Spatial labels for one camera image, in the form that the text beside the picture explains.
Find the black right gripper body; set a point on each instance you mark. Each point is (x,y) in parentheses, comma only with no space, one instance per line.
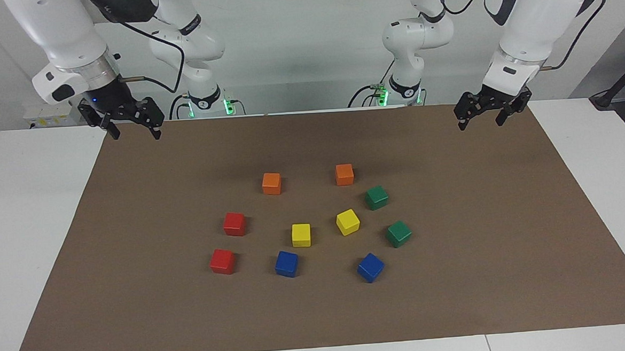
(113,103)

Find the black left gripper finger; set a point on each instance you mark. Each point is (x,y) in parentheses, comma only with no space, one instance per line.
(502,116)
(462,122)

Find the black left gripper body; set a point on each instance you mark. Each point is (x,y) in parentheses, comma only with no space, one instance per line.
(493,101)

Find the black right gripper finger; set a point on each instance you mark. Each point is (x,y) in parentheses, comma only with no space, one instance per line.
(155,132)
(112,129)

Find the green wooden cube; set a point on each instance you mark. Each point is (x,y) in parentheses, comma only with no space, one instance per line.
(399,234)
(377,198)

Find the red wooden cube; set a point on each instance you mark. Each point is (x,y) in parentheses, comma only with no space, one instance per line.
(234,224)
(222,262)

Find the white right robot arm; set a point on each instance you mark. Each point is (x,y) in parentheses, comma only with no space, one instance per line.
(64,33)

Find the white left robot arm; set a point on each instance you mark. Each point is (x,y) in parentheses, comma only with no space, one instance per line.
(534,14)

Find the white power socket box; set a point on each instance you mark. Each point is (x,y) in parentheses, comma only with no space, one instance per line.
(52,114)

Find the black tripod stand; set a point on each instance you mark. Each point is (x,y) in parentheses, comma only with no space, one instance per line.
(605,98)

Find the orange wooden cube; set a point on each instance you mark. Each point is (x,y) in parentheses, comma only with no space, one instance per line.
(272,184)
(344,175)

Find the yellow wooden cube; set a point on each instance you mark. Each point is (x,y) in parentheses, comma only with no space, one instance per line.
(347,222)
(301,235)

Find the blue wooden cube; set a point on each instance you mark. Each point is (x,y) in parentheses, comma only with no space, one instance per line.
(371,267)
(286,264)

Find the brown paper table mat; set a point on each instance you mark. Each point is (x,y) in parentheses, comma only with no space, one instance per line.
(320,314)

